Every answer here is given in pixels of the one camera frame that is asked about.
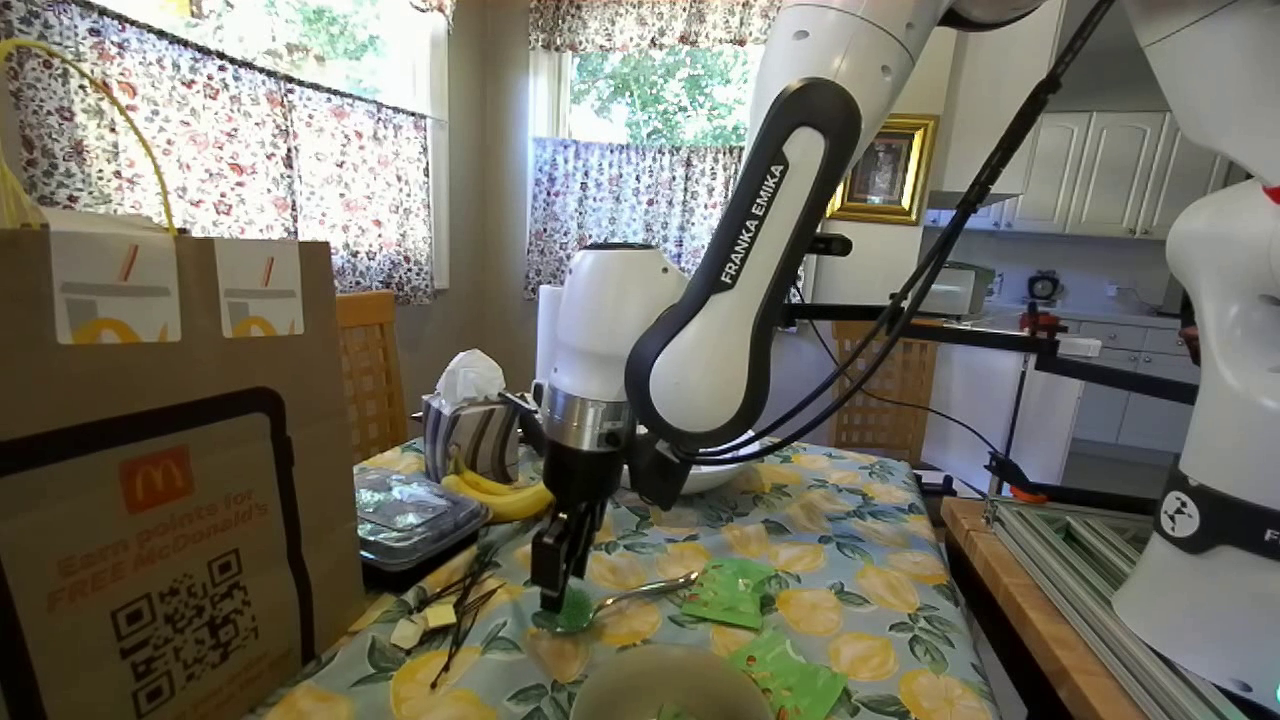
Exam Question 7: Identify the brown McDonald's paper bag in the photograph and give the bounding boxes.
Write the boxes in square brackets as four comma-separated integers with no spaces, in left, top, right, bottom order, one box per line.
[0,221,373,720]

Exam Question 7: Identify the striped cloth bundle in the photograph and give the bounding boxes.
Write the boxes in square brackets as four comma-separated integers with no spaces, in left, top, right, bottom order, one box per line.
[414,391,553,486]

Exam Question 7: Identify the wooden workbench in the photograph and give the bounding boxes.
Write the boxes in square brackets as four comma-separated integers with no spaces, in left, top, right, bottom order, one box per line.
[935,491,1117,720]

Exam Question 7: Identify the thin black sticks bundle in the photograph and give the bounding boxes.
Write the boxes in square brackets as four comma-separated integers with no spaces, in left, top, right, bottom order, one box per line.
[418,537,510,691]

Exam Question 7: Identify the aluminium rail base plate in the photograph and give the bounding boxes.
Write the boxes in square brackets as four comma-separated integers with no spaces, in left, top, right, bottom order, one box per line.
[993,498,1251,720]

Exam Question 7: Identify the white plastic bag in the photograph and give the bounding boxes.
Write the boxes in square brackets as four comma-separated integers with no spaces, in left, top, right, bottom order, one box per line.
[430,343,510,410]

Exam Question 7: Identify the floral curtain valance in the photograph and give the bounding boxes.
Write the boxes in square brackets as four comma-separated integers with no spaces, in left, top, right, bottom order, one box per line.
[525,0,784,57]

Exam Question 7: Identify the wooden wicker back chair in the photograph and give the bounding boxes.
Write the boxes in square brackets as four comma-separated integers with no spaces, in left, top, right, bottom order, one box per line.
[333,287,414,464]
[832,317,935,464]

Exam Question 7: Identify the narrow floral curtain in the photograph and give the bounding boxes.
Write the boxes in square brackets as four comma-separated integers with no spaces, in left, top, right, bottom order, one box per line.
[518,131,750,296]

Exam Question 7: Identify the yellow banana bunch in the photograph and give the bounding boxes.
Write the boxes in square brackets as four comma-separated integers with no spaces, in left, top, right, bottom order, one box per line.
[435,464,556,523]

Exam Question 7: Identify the round green toy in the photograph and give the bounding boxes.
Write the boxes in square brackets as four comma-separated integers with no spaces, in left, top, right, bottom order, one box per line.
[553,581,598,641]

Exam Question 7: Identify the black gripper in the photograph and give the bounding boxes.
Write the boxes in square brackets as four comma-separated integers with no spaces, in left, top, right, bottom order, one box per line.
[527,445,620,621]

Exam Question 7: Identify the lemon print tablecloth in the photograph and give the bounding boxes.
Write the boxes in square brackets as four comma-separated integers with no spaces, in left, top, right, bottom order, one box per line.
[257,436,995,720]

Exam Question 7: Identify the wide floral curtain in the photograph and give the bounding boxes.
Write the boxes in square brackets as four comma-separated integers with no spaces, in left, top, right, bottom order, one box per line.
[0,0,438,301]

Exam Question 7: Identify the dark lidded food container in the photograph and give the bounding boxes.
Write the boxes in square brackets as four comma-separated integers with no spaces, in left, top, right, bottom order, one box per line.
[353,464,488,591]

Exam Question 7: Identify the white kitchen cabinets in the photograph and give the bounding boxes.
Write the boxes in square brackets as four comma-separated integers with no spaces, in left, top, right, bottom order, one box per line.
[982,109,1237,245]

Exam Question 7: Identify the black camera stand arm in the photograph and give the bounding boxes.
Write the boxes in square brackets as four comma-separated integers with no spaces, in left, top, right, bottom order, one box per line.
[784,301,1202,515]

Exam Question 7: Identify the white countertop appliance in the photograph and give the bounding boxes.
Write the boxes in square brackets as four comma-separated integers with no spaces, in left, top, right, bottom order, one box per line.
[915,258,999,324]

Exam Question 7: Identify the small cream white packet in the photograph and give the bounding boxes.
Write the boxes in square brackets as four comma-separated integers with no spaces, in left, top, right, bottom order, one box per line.
[389,591,464,654]

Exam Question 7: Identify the gold framed picture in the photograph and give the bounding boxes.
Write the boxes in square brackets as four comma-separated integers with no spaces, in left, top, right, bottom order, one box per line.
[829,111,940,228]

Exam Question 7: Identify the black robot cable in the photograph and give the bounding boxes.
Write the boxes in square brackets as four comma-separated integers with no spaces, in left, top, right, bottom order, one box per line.
[716,0,1117,464]

